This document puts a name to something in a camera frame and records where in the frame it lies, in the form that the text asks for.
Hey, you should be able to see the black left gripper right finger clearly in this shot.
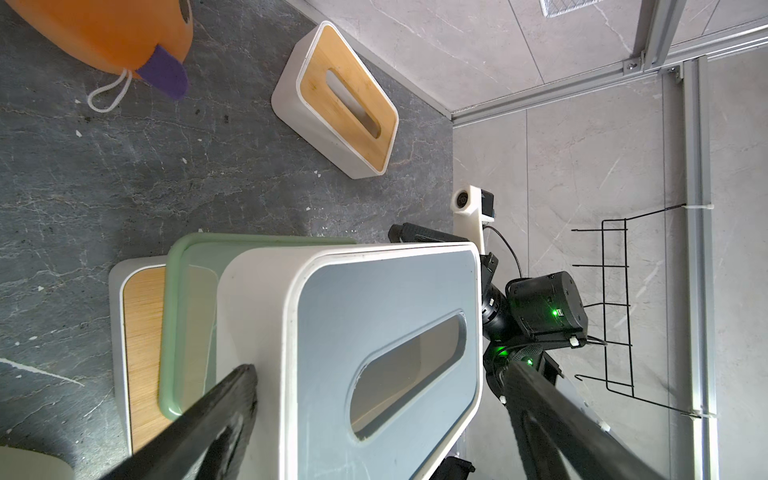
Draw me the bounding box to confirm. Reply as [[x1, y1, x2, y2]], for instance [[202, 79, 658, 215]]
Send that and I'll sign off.
[[503, 362, 660, 479]]

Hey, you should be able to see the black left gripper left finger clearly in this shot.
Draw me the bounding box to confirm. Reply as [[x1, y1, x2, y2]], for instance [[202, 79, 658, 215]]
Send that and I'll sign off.
[[104, 364, 258, 479]]

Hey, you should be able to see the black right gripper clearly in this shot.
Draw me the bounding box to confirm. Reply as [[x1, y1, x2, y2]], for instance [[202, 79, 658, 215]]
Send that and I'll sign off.
[[388, 223, 522, 360]]

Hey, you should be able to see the mint green tissue box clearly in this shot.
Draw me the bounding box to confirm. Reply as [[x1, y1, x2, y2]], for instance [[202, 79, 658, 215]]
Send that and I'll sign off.
[[158, 232, 355, 421]]

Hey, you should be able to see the white tissue box grey lid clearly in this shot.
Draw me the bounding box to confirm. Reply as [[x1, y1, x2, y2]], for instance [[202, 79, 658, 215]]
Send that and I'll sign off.
[[216, 242, 482, 479]]

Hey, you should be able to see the white tissue box bamboo lid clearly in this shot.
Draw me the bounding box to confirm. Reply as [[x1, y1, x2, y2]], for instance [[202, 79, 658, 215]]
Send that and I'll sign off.
[[271, 21, 399, 179]]

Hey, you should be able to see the large bamboo lid tissue box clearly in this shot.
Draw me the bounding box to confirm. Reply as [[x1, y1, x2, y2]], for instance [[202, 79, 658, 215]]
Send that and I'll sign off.
[[108, 256, 171, 454]]

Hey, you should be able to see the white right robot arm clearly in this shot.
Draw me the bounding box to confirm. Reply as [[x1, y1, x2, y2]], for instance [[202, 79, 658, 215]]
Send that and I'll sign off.
[[479, 251, 606, 405]]

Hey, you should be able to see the cream box dark lid left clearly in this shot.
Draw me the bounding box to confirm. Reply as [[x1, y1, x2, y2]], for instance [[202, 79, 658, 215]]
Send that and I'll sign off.
[[1, 446, 75, 480]]

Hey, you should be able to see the orange plush fish toy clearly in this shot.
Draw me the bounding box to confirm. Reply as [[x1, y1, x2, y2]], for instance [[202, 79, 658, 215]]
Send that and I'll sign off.
[[8, 0, 194, 113]]

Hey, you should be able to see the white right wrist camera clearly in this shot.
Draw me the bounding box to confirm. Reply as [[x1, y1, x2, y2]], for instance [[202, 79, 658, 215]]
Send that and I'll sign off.
[[451, 185, 495, 255]]

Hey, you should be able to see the black wire hook rack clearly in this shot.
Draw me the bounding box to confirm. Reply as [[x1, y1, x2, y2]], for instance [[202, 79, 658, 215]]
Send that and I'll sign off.
[[572, 204, 715, 419]]

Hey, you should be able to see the white wire mesh basket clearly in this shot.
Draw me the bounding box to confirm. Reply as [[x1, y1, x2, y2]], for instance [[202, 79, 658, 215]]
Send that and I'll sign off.
[[539, 0, 600, 18]]

